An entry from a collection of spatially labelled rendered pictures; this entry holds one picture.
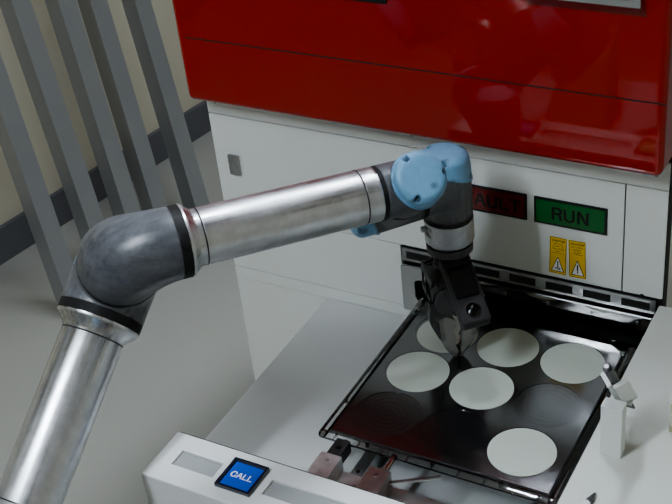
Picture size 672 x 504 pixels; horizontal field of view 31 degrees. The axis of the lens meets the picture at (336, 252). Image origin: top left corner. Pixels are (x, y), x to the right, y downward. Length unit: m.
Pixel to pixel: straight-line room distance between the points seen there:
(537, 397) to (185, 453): 0.54
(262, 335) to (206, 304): 1.32
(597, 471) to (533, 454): 0.15
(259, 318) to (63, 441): 0.84
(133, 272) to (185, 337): 2.08
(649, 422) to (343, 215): 0.52
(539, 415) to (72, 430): 0.69
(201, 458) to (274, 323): 0.66
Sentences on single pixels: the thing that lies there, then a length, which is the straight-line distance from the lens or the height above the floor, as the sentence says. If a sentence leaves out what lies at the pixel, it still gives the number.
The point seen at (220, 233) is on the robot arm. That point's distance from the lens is 1.54.
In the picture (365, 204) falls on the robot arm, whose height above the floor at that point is 1.30.
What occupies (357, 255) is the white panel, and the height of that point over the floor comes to 0.93.
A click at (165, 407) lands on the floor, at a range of 3.37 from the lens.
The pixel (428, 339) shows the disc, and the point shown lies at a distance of 2.00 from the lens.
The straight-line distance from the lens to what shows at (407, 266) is 2.10.
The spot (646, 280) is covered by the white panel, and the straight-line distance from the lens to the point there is 1.95.
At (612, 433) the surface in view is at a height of 1.01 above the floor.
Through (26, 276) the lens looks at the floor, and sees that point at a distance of 4.04.
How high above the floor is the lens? 2.13
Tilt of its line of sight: 34 degrees down
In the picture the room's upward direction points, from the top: 7 degrees counter-clockwise
